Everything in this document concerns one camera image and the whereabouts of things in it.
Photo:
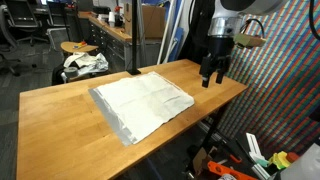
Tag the white paper cup stack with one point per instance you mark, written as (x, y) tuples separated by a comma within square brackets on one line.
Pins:
[(111, 18)]

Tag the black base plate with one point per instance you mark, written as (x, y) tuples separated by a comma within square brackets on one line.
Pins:
[(241, 148)]

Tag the red round cap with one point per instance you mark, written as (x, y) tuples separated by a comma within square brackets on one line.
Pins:
[(293, 156)]

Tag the yellow red small tool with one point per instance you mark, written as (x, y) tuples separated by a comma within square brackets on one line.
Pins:
[(81, 44)]

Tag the grey workbench wooden top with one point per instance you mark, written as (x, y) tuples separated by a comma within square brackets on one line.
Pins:
[(110, 46)]

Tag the black vertical pole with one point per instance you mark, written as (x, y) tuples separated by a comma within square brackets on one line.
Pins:
[(134, 33)]

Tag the white plastic container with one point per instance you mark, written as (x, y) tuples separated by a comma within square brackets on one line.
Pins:
[(306, 166)]

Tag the yellow green plastic object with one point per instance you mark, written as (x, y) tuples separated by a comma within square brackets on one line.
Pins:
[(280, 160)]

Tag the black box device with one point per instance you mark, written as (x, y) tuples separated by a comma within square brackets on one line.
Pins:
[(100, 10)]

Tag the black bottle red top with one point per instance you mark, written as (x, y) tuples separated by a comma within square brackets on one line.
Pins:
[(118, 20)]

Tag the crumpled white cloth pile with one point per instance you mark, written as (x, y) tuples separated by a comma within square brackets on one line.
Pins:
[(88, 61)]

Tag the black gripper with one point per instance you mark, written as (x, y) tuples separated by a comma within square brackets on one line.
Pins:
[(221, 46)]

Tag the blue board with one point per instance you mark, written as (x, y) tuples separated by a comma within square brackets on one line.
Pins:
[(177, 45)]

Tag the small cardboard box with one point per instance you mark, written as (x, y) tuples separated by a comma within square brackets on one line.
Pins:
[(199, 160)]

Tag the teal plastic piece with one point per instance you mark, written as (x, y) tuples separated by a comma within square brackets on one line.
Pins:
[(262, 162)]

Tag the white plastic bracket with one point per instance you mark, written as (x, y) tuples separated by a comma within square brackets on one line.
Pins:
[(255, 145)]

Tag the tan wrist camera box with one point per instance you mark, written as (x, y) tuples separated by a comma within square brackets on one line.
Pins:
[(250, 40)]

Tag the white pipe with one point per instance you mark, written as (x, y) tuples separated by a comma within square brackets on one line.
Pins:
[(165, 33), (176, 20)]

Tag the silver aluminium rail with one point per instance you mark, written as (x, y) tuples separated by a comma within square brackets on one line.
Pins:
[(208, 128)]

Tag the grey tape roll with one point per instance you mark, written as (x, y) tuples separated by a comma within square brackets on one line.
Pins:
[(70, 72)]

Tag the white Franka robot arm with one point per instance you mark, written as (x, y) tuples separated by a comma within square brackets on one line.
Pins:
[(226, 10)]

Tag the black table leg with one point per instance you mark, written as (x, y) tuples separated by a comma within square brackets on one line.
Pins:
[(213, 130)]

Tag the black office chair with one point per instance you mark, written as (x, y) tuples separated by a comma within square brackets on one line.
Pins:
[(4, 20), (58, 11), (21, 13)]

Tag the white towel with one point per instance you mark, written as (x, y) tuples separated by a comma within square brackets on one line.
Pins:
[(143, 100)]

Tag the round wooden side table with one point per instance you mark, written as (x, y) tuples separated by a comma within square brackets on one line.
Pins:
[(71, 47)]

